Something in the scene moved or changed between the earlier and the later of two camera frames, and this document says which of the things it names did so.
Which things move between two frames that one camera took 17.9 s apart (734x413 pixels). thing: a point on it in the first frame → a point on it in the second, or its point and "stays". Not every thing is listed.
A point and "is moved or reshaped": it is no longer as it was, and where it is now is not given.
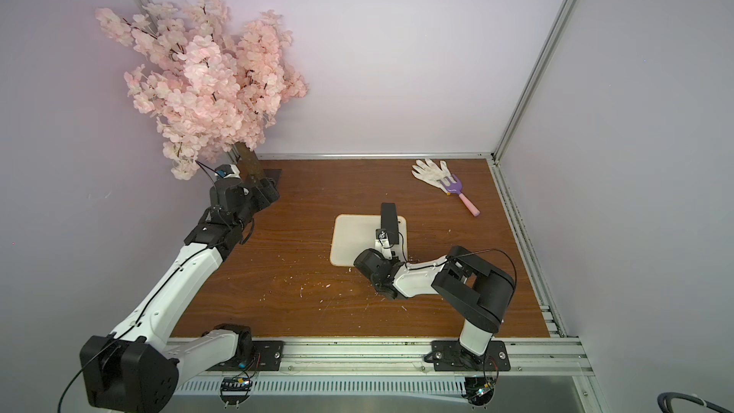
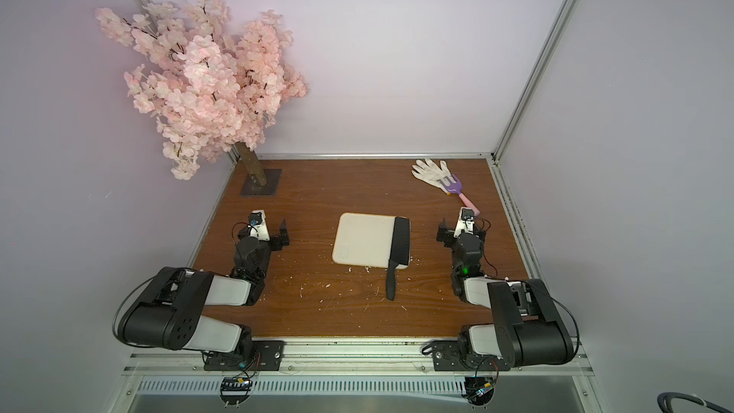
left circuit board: [235, 390] stays
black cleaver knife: [389, 222] is moved or reshaped
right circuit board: [479, 390] stays
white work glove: [429, 173] stays
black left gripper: [269, 192] → [277, 245]
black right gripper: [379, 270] → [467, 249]
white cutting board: [353, 233] stays
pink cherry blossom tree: [212, 85] stays
